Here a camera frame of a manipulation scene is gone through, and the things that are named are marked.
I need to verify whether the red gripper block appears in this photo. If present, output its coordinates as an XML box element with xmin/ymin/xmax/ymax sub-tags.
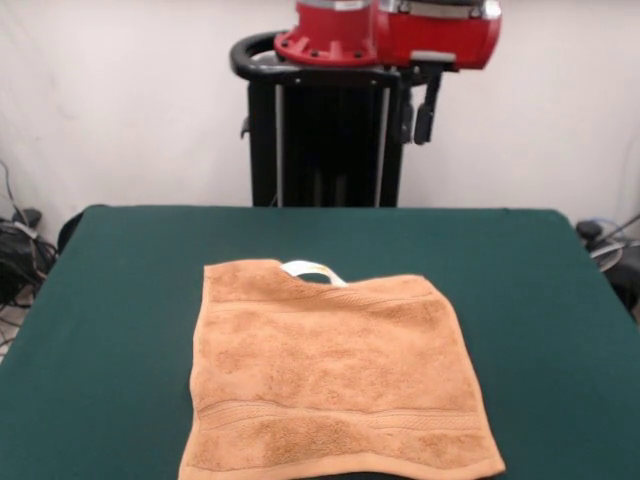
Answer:
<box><xmin>374</xmin><ymin>3</ymin><xmax>503</xmax><ymax>147</ymax></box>

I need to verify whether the orange terry towel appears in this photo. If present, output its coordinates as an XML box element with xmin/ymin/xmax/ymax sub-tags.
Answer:
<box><xmin>178</xmin><ymin>257</ymin><xmax>507</xmax><ymax>480</ymax></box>

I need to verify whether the black grey floor equipment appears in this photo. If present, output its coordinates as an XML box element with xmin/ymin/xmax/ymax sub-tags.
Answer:
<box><xmin>574</xmin><ymin>213</ymin><xmax>640</xmax><ymax>324</ymax></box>

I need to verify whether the dark green table cloth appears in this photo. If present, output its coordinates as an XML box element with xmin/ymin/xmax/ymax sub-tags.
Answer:
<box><xmin>0</xmin><ymin>204</ymin><xmax>640</xmax><ymax>480</ymax></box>

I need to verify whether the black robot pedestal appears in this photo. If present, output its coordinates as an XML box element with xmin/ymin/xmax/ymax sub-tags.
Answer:
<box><xmin>229</xmin><ymin>30</ymin><xmax>416</xmax><ymax>208</ymax></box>

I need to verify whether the black cable bundle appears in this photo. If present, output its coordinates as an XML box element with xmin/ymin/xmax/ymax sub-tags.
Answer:
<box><xmin>0</xmin><ymin>159</ymin><xmax>60</xmax><ymax>351</ymax></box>

